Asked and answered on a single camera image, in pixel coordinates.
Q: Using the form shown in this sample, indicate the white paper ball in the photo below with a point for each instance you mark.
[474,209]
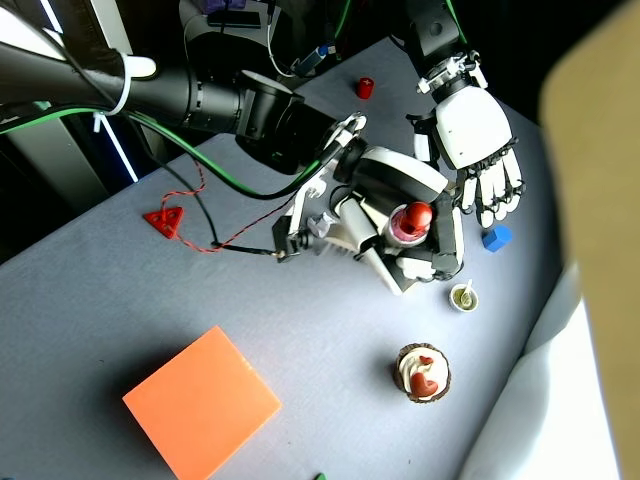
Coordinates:
[320,225]

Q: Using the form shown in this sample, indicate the toy cupcake with white cream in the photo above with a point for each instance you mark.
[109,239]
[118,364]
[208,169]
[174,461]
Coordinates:
[422,372]

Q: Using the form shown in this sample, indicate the blue grey plug adapter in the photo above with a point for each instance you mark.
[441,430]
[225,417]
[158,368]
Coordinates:
[315,56]

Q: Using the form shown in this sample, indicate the cream hand broom grey bristles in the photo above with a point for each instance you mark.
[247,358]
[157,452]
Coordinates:
[417,215]

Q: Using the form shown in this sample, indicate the flat black device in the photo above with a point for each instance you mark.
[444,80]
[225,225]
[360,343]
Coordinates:
[235,19]

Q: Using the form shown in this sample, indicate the orange square block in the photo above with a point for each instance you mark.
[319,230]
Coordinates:
[200,405]

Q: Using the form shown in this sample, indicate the small bowl of greenish soup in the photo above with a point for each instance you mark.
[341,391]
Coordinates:
[464,297]

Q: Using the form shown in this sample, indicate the grey table cloth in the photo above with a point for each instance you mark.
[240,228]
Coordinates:
[125,310]

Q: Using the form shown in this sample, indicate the white frame post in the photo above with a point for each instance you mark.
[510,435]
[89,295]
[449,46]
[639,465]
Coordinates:
[112,25]

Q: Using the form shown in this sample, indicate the wrist camera on white bracket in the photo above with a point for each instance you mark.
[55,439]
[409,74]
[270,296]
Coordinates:
[300,210]

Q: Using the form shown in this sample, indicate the red cylinder block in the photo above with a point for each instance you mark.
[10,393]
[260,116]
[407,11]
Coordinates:
[365,88]

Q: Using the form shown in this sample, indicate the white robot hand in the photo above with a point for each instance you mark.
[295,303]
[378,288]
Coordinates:
[470,130]
[395,170]

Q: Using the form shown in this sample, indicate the red triangle block with holes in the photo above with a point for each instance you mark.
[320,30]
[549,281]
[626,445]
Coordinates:
[165,220]

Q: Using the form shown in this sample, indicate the black robot torso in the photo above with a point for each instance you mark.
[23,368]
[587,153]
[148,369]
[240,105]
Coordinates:
[215,45]

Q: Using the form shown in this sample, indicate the tan board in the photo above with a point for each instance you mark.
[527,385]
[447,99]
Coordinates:
[600,150]

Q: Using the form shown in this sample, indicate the blue block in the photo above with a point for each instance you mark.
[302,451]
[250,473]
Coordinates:
[496,238]

